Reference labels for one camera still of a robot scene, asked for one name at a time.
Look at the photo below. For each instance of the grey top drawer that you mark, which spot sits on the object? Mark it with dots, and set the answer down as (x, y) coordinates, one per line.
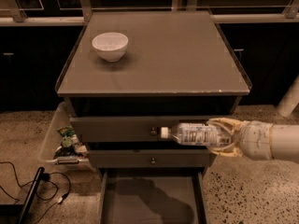
(127, 129)

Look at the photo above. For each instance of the grey drawer cabinet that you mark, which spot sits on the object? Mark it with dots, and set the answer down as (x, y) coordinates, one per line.
(168, 69)

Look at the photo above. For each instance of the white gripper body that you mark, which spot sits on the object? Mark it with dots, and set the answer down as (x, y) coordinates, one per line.
(256, 139)

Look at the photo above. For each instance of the grey drawer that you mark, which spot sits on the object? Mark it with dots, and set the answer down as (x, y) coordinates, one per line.
(153, 196)
(127, 129)
(141, 158)

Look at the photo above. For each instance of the grey bottom drawer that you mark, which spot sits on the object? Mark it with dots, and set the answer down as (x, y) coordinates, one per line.
(153, 196)

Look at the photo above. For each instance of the green snack bag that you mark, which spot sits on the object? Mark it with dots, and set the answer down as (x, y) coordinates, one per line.
(66, 131)

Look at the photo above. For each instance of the brass middle drawer knob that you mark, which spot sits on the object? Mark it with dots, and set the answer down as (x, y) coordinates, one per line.
(152, 161)

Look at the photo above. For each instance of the metal railing frame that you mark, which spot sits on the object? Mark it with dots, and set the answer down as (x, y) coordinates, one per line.
(82, 12)

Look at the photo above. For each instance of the grey middle drawer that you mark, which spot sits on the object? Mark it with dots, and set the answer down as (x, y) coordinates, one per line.
(141, 158)

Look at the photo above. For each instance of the brass drawer knob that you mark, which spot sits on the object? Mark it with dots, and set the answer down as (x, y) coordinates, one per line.
(152, 161)
(153, 131)

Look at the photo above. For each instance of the brass top drawer knob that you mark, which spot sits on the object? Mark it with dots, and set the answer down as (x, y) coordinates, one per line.
(153, 131)

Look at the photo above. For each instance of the clear plastic water bottle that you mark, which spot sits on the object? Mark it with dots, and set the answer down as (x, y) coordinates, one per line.
(197, 134)

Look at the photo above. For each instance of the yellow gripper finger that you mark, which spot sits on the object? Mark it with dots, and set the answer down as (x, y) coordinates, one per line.
(230, 151)
(229, 128)

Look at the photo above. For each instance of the white ceramic bowl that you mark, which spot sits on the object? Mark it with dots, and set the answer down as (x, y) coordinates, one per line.
(110, 46)

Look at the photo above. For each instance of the black flat bar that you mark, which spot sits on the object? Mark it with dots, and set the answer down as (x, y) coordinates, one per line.
(30, 196)

